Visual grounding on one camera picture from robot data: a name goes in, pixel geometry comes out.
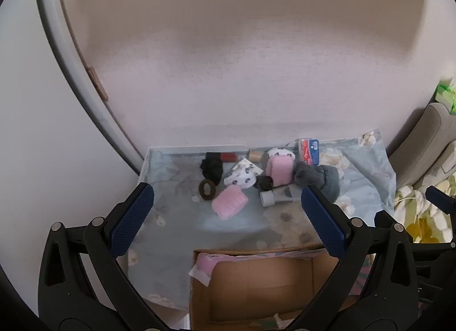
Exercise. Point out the beige sofa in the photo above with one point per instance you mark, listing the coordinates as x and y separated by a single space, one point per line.
420 145

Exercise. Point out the cardboard box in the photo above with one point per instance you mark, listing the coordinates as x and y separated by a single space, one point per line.
256 281

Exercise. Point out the grey door frame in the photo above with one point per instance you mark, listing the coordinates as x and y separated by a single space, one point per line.
67 67

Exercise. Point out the brown door hinge block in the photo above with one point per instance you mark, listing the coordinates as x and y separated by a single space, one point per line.
98 83

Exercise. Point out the red and black lipstick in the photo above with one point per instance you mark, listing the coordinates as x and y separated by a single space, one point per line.
226 156

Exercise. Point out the yellow floral blanket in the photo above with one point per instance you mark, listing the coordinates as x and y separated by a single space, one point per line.
424 224

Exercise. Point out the white and silver tube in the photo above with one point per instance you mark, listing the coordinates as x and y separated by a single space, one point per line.
279 195

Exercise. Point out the black round jar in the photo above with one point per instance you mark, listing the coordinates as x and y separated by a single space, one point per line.
264 183

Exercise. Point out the floral tablecloth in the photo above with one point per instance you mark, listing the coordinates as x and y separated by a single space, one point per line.
178 174

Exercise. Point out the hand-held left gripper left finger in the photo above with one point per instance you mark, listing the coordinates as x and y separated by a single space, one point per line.
132 220

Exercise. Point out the pink fluffy sock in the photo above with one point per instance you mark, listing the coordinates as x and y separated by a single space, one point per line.
279 170
229 202

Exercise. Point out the grey fluffy sock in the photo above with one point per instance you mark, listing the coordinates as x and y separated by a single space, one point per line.
319 176

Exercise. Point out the black sock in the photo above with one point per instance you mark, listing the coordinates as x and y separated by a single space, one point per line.
212 170

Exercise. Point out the green packet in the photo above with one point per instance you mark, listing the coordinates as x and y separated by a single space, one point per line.
447 95

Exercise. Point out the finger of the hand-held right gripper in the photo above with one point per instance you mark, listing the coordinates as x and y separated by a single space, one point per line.
384 218
440 198

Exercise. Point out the blue and red packet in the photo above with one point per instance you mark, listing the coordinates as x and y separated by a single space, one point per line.
309 151

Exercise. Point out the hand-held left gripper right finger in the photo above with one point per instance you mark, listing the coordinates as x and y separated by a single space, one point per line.
322 220

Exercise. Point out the white patterned sock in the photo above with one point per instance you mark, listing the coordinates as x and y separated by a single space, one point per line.
240 178
281 153

